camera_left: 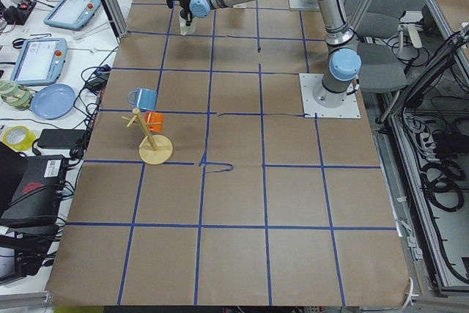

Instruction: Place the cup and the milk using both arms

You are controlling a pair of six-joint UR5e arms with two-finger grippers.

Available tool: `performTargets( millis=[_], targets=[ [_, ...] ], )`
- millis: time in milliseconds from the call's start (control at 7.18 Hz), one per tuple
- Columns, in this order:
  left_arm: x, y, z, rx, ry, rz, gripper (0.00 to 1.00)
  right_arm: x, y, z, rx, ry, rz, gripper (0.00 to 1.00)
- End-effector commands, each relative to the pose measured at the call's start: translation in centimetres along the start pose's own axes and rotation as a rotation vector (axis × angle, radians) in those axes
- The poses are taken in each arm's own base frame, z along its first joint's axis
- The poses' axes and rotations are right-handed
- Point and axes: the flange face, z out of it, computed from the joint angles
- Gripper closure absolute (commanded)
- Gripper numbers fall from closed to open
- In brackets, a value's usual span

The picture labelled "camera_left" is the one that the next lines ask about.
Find teach pendant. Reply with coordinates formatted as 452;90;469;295
10;38;68;86
43;0;101;31

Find green tape rolls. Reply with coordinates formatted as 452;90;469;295
1;80;33;110

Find far teach pendant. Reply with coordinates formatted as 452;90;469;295
43;0;101;31

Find white mug dark interior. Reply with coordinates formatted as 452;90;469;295
179;9;196;36

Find black electronics box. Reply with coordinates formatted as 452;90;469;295
1;155;78;229

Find yellow tape roll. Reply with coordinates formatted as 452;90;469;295
2;125;36;152

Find wooden mug tree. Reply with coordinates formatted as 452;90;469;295
122;108;174;165

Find grey office chair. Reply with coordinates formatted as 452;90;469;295
355;0;410;93

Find black power adapter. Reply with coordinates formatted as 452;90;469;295
37;129;85;149

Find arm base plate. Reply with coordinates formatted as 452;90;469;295
289;0;320;12
299;73;361;119

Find light blue plate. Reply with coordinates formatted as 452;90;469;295
30;84;76;119

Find black scissors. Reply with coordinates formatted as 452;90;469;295
12;38;26;49

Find near teach pendant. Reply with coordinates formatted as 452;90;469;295
10;38;68;86

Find blue mug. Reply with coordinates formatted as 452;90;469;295
127;87;158;111

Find orange mug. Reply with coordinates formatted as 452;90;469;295
144;111;164;133

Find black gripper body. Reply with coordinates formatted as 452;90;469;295
179;0;192;16

